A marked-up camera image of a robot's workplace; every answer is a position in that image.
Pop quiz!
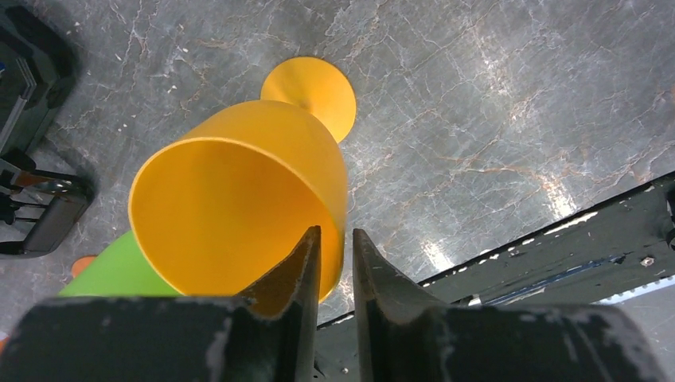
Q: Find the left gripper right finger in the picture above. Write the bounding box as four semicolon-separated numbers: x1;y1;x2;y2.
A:
353;229;667;381

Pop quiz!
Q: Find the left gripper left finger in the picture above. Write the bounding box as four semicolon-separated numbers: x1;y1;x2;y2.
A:
1;226;321;381

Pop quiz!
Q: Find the yellow-orange wine glass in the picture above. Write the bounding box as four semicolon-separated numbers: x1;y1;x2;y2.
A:
128;57;357;300

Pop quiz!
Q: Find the green wine glass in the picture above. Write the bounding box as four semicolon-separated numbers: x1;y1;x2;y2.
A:
58;232;180;297

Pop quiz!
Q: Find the orange wine glass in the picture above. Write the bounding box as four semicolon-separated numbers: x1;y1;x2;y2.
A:
70;255;97;278

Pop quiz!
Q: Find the black poker chip case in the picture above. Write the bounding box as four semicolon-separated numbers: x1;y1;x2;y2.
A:
1;1;94;259

